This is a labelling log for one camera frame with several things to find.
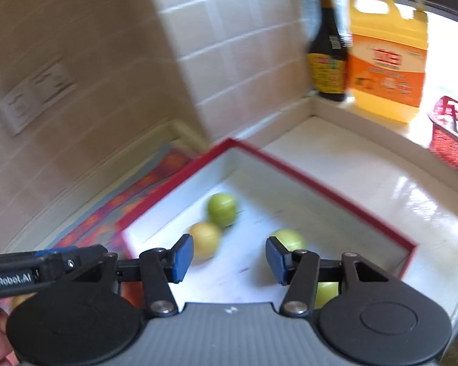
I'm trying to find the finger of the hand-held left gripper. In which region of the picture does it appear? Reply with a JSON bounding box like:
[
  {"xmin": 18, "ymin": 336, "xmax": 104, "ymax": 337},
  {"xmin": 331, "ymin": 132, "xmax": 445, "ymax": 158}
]
[{"xmin": 32, "ymin": 245, "xmax": 108, "ymax": 281}]

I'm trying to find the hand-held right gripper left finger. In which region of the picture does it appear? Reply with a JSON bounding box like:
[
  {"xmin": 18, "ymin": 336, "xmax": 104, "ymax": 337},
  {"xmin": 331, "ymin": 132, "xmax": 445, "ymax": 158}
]
[{"xmin": 63, "ymin": 234, "xmax": 194, "ymax": 318}]

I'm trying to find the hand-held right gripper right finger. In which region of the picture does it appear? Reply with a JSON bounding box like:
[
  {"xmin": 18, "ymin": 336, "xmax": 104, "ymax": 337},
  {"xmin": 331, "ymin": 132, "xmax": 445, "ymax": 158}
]
[{"xmin": 266, "ymin": 236, "xmax": 401, "ymax": 318}]

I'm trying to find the red-rimmed white box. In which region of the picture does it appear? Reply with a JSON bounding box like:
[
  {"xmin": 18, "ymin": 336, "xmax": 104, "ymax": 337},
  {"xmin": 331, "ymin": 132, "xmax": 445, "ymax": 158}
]
[{"xmin": 121, "ymin": 138, "xmax": 418, "ymax": 313}]

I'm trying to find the person's left hand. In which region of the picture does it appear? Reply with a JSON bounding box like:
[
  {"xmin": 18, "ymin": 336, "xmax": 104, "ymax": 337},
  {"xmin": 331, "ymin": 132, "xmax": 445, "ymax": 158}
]
[{"xmin": 0, "ymin": 310, "xmax": 21, "ymax": 366}]

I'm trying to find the green apple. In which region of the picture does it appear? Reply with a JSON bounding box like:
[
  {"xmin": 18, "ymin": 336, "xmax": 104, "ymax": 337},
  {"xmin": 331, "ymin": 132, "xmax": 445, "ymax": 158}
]
[
  {"xmin": 207, "ymin": 193, "xmax": 237, "ymax": 227},
  {"xmin": 315, "ymin": 281, "xmax": 340, "ymax": 309},
  {"xmin": 271, "ymin": 229, "xmax": 306, "ymax": 254}
]

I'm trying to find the yellow round fruit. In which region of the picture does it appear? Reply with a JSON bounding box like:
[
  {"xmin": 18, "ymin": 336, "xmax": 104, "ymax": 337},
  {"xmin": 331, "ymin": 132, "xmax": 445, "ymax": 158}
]
[{"xmin": 189, "ymin": 222, "xmax": 223, "ymax": 262}]

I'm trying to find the colourful printed box lid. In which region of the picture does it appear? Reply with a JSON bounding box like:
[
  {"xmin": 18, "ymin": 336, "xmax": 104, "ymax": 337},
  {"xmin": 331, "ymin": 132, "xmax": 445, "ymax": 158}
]
[{"xmin": 48, "ymin": 143, "xmax": 199, "ymax": 254}]

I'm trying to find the dark soy sauce bottle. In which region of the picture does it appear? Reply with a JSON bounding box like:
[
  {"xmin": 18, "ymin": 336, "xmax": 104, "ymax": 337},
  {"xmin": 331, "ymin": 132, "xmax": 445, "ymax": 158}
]
[{"xmin": 307, "ymin": 0, "xmax": 348, "ymax": 102}]

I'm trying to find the yellow detergent jug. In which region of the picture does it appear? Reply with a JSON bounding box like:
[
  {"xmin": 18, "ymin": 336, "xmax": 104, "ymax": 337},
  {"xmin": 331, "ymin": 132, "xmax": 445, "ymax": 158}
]
[{"xmin": 345, "ymin": 0, "xmax": 430, "ymax": 123}]

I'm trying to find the red plastic basket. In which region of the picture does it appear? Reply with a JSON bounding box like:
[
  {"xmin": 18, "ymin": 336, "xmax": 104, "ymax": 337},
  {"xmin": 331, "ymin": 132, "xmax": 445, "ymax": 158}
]
[{"xmin": 427, "ymin": 96, "xmax": 458, "ymax": 181}]

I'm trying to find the white wall socket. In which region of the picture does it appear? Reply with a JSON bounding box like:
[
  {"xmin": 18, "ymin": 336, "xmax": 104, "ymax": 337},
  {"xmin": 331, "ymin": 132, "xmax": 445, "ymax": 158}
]
[
  {"xmin": 0, "ymin": 84, "xmax": 37, "ymax": 138},
  {"xmin": 31, "ymin": 59, "xmax": 79, "ymax": 103}
]

